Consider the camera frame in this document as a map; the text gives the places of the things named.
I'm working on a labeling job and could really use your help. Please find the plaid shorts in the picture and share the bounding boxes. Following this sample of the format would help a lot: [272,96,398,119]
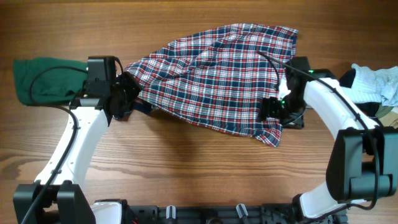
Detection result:
[126,23,298,147]

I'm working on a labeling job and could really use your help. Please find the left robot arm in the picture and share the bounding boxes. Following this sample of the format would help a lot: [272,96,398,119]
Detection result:
[13,56,141,223]

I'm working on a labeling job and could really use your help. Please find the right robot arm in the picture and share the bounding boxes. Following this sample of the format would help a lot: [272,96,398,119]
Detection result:
[258,56,397,223]

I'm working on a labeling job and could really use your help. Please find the green folded cloth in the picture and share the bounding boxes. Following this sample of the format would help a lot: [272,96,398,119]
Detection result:
[13,57,88,105]

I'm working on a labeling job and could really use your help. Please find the light blue striped garment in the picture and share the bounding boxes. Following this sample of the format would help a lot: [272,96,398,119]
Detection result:
[341,63,397,107]

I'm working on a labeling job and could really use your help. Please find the olive tan garment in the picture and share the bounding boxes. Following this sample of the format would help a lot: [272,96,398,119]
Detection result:
[376,105,398,129]

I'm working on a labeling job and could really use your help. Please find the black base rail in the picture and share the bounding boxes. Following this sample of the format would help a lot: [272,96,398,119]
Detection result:
[93,198,348,224]

